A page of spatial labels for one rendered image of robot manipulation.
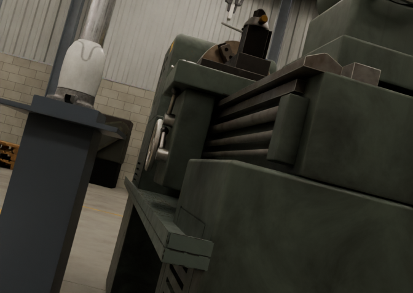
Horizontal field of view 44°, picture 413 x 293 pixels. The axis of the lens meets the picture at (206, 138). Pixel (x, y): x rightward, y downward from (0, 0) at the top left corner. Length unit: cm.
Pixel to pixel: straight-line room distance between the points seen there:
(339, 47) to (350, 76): 7
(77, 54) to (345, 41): 140
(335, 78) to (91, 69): 142
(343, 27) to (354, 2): 5
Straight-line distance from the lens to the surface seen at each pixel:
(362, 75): 80
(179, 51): 227
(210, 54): 213
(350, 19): 93
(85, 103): 204
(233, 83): 133
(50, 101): 202
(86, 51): 209
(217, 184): 76
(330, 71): 78
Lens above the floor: 64
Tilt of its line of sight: 5 degrees up
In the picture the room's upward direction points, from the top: 14 degrees clockwise
